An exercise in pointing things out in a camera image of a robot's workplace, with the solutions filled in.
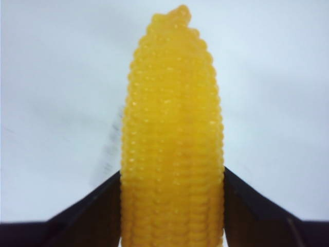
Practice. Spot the clear tape strip vertical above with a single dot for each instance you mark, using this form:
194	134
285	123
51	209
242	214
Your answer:
109	161

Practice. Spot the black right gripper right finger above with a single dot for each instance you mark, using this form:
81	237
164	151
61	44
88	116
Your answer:
253	220

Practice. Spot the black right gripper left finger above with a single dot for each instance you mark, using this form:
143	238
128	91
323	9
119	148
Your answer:
92	221

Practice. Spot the yellow corn cob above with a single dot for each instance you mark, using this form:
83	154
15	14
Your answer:
172	164

